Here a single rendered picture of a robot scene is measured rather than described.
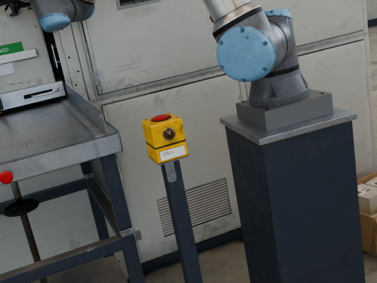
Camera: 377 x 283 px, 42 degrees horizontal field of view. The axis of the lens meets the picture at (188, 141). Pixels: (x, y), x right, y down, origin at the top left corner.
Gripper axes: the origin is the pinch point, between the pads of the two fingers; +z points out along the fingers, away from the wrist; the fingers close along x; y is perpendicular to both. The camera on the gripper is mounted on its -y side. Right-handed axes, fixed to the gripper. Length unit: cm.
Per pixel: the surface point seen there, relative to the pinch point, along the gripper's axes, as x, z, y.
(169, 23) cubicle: -21, -15, 57
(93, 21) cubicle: -12.4, -9.5, 27.9
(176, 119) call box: -57, -86, 2
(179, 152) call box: -64, -84, 1
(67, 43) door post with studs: -17.3, -3.2, 17.4
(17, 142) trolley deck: -49, -36, -22
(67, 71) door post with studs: -27.1, 0.6, 15.0
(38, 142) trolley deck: -51, -44, -18
